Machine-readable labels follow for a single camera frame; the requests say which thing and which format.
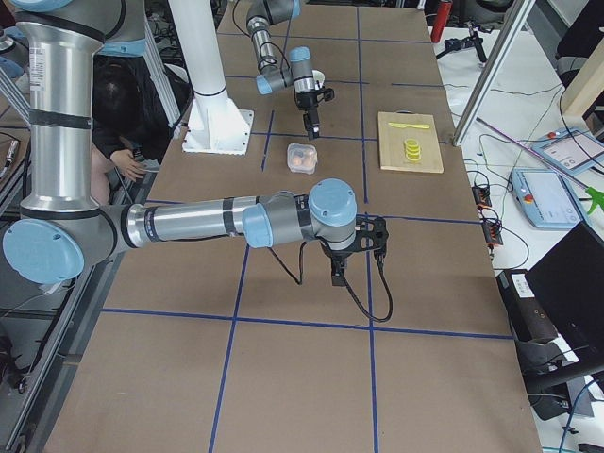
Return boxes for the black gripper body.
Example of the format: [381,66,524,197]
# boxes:
[320,215,389,264]
[294,87,334,111]

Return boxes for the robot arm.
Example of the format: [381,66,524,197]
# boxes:
[2,1,388,287]
[245,1,335,141]

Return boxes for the white round bowl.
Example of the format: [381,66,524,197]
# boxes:
[312,70,325,86]

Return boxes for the blue tape grid lines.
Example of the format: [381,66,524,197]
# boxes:
[98,0,515,453]

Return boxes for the yellow plastic knife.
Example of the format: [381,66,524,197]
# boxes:
[388,122,430,130]

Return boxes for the bamboo cutting board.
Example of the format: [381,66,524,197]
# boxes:
[377,111,444,174]

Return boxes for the black tripod rod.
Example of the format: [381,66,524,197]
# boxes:
[436,21,494,66]

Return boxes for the red cylinder bottle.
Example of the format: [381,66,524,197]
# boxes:
[430,0,452,43]

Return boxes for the person in dark jacket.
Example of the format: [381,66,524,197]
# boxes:
[91,56,172,205]

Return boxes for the blue teach pendant near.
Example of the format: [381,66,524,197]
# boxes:
[510,168,588,230]

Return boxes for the blue teach pendant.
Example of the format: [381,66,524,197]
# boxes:
[531,127,603,176]
[510,168,588,230]

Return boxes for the black computer case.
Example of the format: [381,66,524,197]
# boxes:
[496,222,603,393]

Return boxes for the blue teach pendant far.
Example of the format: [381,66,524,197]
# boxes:
[531,127,603,176]

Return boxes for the metal reacher grabber tool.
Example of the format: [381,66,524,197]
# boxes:
[475,116,604,209]

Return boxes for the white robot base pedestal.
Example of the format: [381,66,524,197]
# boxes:
[169,0,254,156]

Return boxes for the aluminium frame post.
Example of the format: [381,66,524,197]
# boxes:
[452,0,536,146]

